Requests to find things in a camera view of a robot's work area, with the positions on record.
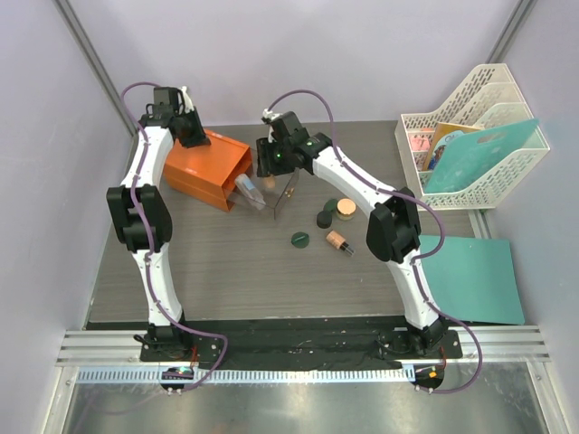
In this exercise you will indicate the teal clipboard on table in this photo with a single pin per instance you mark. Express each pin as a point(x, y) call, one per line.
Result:
point(474, 280)

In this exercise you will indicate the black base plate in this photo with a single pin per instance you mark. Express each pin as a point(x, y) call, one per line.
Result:
point(305, 344)

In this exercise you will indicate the aluminium rail frame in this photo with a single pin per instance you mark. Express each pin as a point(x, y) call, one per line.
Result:
point(491, 344)

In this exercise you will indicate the clear plastic tube bottle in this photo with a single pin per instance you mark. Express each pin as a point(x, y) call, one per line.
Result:
point(250, 191)

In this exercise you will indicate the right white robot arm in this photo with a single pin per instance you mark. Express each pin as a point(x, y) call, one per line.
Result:
point(393, 229)

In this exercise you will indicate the green round puff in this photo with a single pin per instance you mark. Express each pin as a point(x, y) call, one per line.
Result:
point(331, 206)

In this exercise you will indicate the yellow book in holder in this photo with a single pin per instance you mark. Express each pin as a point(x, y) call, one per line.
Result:
point(444, 134)

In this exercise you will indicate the orange drawer organizer box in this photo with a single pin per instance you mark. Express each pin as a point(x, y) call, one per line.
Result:
point(208, 172)

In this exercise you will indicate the clear drawer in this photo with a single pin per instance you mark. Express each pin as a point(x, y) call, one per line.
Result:
point(275, 199)
point(235, 197)

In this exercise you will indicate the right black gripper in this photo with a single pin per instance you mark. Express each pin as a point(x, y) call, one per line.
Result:
point(265, 165)

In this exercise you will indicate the green puff with strap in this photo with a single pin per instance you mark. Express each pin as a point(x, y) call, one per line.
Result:
point(300, 240)

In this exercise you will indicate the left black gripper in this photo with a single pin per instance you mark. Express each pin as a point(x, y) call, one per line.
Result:
point(194, 134)

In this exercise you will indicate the dark green round compact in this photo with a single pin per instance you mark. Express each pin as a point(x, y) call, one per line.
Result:
point(324, 219)

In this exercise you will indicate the teal plastic folder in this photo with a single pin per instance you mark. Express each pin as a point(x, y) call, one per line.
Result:
point(469, 157)

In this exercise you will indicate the gold lid cream jar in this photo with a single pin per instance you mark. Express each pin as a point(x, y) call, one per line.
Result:
point(345, 209)

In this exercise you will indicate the white slotted cable duct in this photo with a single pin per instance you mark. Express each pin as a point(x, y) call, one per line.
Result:
point(176, 375)

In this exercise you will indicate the white mesh file holder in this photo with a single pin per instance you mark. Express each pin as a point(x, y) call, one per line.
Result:
point(488, 97)

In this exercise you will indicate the peach foundation bottle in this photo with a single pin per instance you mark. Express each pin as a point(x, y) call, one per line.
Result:
point(269, 182)

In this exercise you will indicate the pink booklet in holder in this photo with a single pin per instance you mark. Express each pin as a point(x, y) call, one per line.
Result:
point(420, 143)

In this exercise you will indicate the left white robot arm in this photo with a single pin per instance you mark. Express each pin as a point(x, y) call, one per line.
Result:
point(142, 221)

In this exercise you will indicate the peach bottle black cap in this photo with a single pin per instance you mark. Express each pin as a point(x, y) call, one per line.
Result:
point(338, 242)

